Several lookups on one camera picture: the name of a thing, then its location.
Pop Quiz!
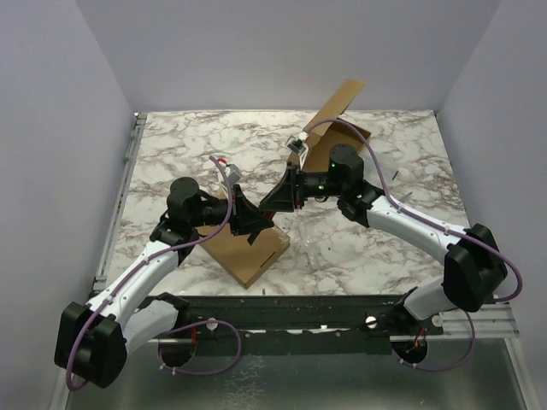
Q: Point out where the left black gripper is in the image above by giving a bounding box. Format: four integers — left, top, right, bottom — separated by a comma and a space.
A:
191, 184, 274, 236

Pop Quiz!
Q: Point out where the taped brown cardboard box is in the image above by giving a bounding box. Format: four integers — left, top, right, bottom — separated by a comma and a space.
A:
201, 222, 290, 289

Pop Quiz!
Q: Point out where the brown cardboard express box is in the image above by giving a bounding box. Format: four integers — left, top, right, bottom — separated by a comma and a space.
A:
303, 79, 365, 172

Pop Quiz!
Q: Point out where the red black utility knife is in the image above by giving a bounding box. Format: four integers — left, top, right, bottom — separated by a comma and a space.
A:
259, 206, 278, 220

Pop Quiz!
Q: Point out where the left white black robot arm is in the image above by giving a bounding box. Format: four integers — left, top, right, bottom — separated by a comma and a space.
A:
54, 177, 274, 391

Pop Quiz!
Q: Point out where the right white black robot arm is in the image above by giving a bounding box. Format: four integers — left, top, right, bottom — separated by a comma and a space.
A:
259, 144, 508, 334

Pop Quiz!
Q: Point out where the clear plastic wrap piece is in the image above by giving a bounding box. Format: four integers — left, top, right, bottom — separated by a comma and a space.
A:
293, 222, 328, 273

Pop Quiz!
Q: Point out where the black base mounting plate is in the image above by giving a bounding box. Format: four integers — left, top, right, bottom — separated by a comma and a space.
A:
157, 293, 443, 355

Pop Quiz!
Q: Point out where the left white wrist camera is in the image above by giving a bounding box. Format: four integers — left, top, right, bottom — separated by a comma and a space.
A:
215, 156, 243, 196

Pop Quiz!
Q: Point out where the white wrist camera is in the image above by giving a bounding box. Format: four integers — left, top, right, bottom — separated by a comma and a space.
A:
215, 156, 243, 196
285, 132, 309, 169

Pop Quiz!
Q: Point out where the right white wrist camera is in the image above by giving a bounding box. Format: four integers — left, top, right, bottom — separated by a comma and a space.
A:
285, 132, 309, 169

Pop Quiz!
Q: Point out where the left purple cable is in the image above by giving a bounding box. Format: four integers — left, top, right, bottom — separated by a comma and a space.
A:
66, 155, 243, 392

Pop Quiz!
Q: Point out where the purple cable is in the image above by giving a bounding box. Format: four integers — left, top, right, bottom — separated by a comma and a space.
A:
301, 118, 524, 371
66, 155, 243, 392

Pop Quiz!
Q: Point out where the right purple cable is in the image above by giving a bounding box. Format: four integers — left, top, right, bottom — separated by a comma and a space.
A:
301, 118, 524, 371

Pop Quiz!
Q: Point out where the aluminium frame rail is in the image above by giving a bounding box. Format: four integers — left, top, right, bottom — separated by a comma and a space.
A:
144, 302, 519, 343

